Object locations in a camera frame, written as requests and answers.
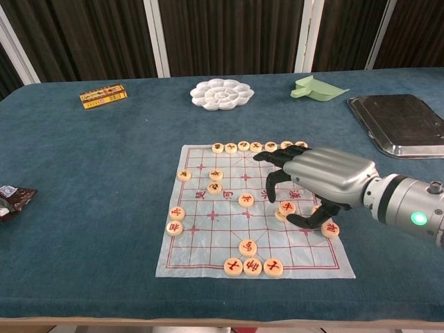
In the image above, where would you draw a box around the yellow printed cardboard box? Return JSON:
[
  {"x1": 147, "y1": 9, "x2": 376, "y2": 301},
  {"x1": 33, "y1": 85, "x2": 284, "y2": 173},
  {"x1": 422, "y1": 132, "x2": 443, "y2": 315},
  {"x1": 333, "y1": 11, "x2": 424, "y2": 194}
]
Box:
[{"x1": 79, "y1": 83, "x2": 128, "y2": 110}]

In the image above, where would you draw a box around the white flower-shaped paint palette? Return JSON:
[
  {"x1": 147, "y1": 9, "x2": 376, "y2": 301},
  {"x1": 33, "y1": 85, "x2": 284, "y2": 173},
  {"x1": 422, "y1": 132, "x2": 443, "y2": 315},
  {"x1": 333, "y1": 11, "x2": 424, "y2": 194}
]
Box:
[{"x1": 189, "y1": 78, "x2": 255, "y2": 112}]

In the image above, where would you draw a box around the translucent xiangqi board sheet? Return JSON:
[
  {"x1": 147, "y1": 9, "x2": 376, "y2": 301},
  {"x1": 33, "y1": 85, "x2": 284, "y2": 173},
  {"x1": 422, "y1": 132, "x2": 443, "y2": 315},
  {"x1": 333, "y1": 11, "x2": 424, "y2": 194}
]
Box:
[{"x1": 155, "y1": 144, "x2": 357, "y2": 280}]

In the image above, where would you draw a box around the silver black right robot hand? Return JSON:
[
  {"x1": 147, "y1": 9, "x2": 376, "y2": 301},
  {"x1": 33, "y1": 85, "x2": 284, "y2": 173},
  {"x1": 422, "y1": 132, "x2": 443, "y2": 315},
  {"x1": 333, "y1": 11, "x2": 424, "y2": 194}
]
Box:
[{"x1": 253, "y1": 146, "x2": 379, "y2": 230}]

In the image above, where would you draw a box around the light green plastic dustpan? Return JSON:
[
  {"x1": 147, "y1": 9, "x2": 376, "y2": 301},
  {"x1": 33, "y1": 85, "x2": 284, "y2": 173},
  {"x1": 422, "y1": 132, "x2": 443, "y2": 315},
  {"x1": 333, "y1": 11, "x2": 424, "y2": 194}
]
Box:
[{"x1": 290, "y1": 75, "x2": 350, "y2": 103}]

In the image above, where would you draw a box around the white frame post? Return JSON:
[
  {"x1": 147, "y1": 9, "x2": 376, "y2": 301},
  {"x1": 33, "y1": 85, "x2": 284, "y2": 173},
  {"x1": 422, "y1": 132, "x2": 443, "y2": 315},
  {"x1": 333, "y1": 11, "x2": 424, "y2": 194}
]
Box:
[
  {"x1": 293, "y1": 0, "x2": 325, "y2": 74},
  {"x1": 143, "y1": 0, "x2": 171, "y2": 78},
  {"x1": 0, "y1": 15, "x2": 42, "y2": 85},
  {"x1": 365, "y1": 0, "x2": 398, "y2": 70}
]

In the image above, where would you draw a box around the stainless steel tray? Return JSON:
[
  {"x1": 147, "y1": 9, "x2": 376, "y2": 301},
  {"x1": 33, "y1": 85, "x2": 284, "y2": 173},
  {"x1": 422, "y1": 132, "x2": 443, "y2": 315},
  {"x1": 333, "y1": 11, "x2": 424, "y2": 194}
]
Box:
[{"x1": 346, "y1": 94, "x2": 444, "y2": 160}]

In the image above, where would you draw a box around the blue-green tablecloth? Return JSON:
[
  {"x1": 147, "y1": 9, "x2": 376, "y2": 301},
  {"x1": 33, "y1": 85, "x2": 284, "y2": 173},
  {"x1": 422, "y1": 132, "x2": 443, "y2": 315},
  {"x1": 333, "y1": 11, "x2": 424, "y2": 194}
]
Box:
[{"x1": 0, "y1": 67, "x2": 444, "y2": 320}]

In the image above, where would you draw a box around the dark snack bag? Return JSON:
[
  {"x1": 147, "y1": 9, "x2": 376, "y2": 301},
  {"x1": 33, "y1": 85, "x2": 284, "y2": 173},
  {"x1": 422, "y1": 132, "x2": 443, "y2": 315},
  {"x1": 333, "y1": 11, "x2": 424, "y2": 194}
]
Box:
[{"x1": 0, "y1": 185, "x2": 38, "y2": 223}]

